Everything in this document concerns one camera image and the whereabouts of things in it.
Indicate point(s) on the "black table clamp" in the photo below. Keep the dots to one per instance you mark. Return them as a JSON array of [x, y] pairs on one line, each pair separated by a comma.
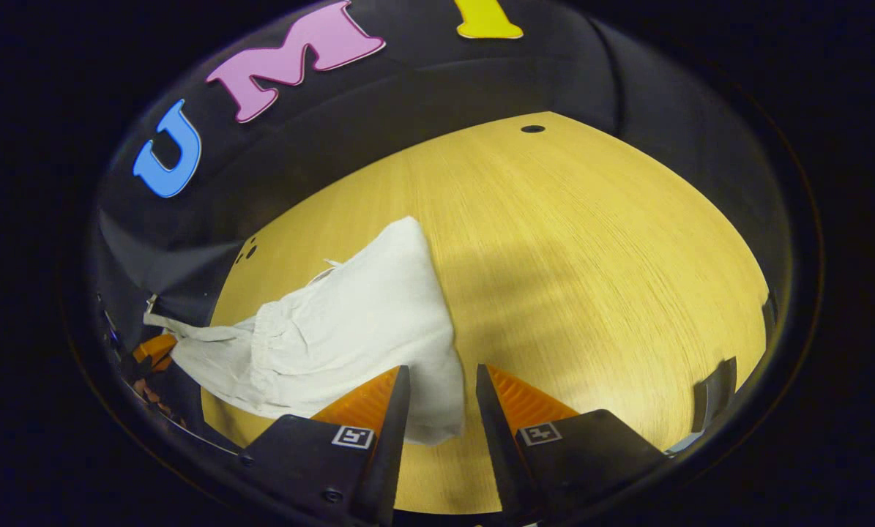
[[771, 316], [715, 391]]

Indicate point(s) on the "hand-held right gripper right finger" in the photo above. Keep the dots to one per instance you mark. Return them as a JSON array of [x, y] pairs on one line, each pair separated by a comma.
[[497, 446]]

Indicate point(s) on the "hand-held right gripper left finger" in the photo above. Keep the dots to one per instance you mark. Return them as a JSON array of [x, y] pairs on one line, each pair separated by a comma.
[[393, 446]]

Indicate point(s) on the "black backdrop cloth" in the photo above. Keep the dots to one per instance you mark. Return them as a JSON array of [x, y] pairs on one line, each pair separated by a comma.
[[481, 80]]

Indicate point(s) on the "white jeans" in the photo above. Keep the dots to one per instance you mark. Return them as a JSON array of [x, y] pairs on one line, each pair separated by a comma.
[[349, 322]]

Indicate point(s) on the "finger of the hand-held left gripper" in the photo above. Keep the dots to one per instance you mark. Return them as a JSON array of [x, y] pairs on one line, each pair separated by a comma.
[[155, 348]]

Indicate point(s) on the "small metal clip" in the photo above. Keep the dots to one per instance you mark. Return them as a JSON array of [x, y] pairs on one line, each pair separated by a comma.
[[151, 303]]

